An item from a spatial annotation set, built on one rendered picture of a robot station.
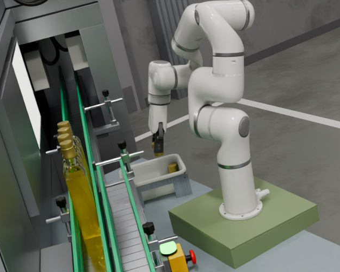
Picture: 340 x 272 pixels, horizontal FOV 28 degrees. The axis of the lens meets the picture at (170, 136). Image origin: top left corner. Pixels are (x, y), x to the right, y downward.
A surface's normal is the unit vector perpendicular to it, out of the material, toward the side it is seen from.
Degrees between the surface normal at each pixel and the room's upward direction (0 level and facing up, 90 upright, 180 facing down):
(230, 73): 82
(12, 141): 90
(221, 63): 77
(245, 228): 4
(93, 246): 0
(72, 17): 90
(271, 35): 90
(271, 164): 0
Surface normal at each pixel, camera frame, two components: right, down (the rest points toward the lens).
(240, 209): -0.04, 0.39
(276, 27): 0.52, 0.19
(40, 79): 0.17, 0.32
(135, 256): -0.22, -0.91
